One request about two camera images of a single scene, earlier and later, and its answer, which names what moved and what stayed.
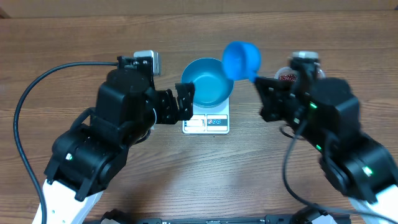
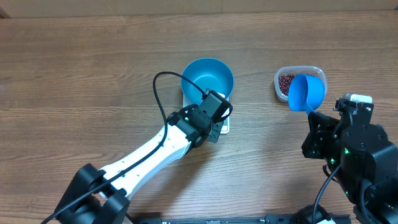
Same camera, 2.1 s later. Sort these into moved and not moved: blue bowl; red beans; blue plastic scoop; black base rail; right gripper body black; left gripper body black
Moved: blue plastic scoop; right gripper body black; left gripper body black
Not moved: blue bowl; red beans; black base rail
